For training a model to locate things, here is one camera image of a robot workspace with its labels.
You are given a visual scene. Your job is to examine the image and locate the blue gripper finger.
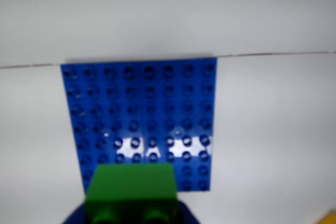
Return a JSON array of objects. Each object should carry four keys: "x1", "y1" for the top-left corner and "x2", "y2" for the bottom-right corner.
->
[
  {"x1": 61, "y1": 202, "x2": 88, "y2": 224},
  {"x1": 176, "y1": 199, "x2": 202, "y2": 224}
]

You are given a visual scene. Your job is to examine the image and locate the green 2x2 building block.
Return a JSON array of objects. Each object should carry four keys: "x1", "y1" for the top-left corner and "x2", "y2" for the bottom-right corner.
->
[{"x1": 84, "y1": 163, "x2": 179, "y2": 224}]

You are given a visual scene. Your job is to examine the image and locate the yellow building block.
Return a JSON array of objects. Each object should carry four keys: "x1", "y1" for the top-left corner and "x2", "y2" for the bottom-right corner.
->
[{"x1": 318, "y1": 208, "x2": 336, "y2": 224}]

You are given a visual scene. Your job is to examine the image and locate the blue 8x8 studded baseplate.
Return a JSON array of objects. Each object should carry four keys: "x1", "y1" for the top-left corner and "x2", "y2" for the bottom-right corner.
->
[{"x1": 60, "y1": 56, "x2": 218, "y2": 194}]

